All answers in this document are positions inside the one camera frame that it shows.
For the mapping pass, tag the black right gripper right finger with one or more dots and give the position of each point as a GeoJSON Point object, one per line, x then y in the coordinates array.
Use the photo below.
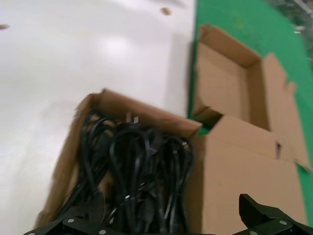
{"type": "Point", "coordinates": [264, 220]}

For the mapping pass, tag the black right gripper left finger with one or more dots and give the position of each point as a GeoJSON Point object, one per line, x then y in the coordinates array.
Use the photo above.
{"type": "Point", "coordinates": [96, 213]}

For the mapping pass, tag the open brown cardboard box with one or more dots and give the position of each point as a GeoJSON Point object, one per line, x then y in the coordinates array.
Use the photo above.
{"type": "Point", "coordinates": [220, 73]}
{"type": "Point", "coordinates": [239, 166]}

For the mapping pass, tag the green table mat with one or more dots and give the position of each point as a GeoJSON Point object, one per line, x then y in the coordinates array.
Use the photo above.
{"type": "Point", "coordinates": [244, 19]}

